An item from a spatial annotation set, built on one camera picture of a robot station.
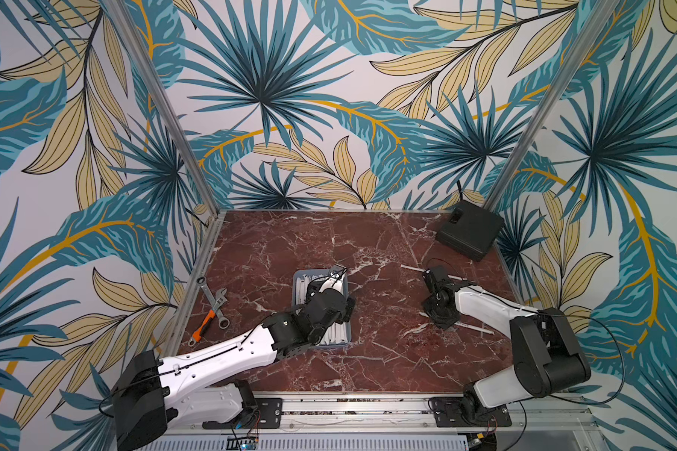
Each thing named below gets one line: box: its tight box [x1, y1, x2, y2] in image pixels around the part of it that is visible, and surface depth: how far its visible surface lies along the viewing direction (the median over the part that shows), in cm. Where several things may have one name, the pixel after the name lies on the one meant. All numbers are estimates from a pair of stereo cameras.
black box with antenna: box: [435, 179, 505, 263], surface depth 109 cm
